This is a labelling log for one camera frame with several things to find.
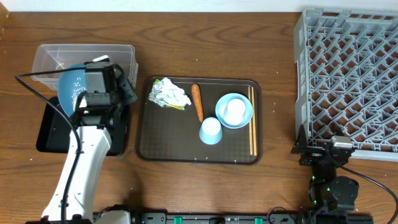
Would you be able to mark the white pink cup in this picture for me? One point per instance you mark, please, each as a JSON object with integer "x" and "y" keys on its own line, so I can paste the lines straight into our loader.
{"x": 235, "y": 111}

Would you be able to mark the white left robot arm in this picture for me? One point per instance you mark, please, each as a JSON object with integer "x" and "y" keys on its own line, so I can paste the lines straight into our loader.
{"x": 75, "y": 192}

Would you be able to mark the grey dishwasher rack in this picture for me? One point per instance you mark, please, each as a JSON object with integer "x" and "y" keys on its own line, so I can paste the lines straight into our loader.
{"x": 347, "y": 79}

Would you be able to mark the wooden chopstick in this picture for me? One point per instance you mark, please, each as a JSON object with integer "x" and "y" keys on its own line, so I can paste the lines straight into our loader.
{"x": 254, "y": 123}
{"x": 250, "y": 126}

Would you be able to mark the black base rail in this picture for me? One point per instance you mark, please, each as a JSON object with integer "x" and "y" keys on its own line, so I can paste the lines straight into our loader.
{"x": 279, "y": 215}

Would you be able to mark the orange carrot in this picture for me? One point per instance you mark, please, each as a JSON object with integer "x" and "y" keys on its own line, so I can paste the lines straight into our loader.
{"x": 196, "y": 95}

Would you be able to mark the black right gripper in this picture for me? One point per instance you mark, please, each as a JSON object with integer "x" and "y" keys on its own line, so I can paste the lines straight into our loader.
{"x": 301, "y": 146}

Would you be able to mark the right wooden chopstick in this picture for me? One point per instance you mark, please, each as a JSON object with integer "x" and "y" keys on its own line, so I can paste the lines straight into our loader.
{"x": 254, "y": 123}

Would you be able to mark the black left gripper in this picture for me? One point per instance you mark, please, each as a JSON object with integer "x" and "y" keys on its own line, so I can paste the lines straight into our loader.
{"x": 126, "y": 85}

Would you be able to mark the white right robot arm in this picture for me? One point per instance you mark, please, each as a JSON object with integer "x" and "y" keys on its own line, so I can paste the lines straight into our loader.
{"x": 332, "y": 195}

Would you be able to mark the light blue cup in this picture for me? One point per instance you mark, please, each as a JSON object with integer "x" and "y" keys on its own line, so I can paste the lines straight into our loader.
{"x": 210, "y": 131}

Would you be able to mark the clear plastic bin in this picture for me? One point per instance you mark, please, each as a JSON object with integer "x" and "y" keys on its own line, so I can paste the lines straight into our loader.
{"x": 50, "y": 57}

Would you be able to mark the left wooden chopstick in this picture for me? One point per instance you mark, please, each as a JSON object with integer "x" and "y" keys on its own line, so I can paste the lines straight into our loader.
{"x": 250, "y": 126}

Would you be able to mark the light blue small bowl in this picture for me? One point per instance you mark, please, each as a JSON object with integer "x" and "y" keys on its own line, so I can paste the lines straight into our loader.
{"x": 221, "y": 109}

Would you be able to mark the black waste tray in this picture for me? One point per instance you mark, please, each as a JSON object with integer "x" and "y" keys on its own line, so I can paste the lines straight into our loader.
{"x": 54, "y": 133}

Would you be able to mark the crumpled foil wrapper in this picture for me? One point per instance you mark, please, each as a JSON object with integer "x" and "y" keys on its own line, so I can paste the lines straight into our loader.
{"x": 166, "y": 94}

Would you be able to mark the dark blue plate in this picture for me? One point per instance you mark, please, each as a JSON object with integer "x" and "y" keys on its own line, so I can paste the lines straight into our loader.
{"x": 67, "y": 106}

